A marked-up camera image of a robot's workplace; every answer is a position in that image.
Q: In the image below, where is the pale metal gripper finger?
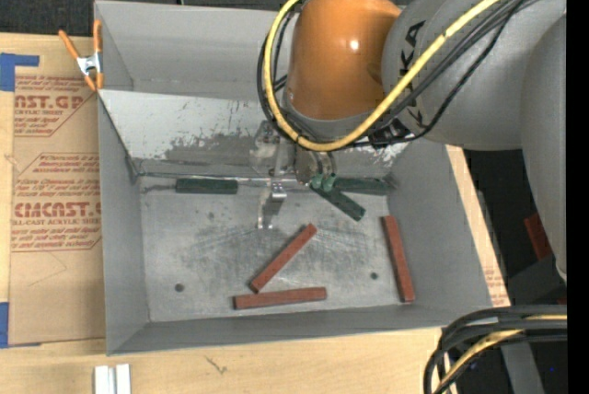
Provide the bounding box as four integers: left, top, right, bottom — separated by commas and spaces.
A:
249, 120, 296, 178
255, 181, 289, 231

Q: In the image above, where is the dark green flat block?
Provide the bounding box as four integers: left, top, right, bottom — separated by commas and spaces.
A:
175, 178, 239, 196
333, 176, 397, 197
317, 187, 367, 223

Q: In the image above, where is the red-brown flat block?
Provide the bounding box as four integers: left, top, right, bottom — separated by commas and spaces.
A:
232, 286, 329, 311
380, 214, 417, 305
248, 223, 319, 295

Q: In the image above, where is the brown cardboard board, red print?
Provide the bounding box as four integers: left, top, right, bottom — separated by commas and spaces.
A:
0, 31, 513, 348

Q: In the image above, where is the grey metal bin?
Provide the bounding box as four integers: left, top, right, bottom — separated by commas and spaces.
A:
93, 0, 496, 357

